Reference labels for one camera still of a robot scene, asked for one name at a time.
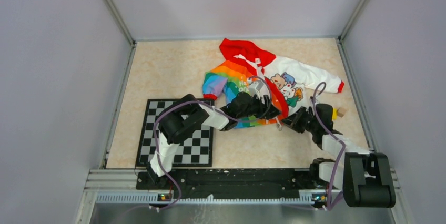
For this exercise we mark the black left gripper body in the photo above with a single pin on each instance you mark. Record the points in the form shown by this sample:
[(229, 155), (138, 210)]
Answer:
[(255, 108)]

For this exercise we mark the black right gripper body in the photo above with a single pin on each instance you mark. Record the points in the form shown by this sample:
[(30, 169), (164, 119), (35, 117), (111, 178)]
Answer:
[(304, 120)]

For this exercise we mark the rainbow and white kids jacket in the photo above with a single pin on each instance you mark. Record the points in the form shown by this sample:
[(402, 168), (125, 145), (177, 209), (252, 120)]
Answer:
[(286, 78)]

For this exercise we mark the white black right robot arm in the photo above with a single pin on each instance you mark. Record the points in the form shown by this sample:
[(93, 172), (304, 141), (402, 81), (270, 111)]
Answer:
[(363, 176)]

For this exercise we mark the yellow small block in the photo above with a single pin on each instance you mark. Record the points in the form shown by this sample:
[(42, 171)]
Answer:
[(334, 114)]

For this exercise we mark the beige wooden small block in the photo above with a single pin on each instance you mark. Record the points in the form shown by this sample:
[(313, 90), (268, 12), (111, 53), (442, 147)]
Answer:
[(341, 111)]

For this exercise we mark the black white checkerboard mat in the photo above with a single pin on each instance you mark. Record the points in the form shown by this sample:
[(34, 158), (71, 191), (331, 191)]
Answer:
[(182, 126)]

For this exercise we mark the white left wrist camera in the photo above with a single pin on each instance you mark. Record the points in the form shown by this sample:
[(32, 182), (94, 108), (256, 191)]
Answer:
[(258, 88)]

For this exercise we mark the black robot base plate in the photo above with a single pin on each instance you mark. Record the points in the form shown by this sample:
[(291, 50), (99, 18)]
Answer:
[(285, 183)]

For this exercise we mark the aluminium frame rail front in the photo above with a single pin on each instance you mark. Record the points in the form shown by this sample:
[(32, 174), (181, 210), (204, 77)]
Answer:
[(110, 196)]

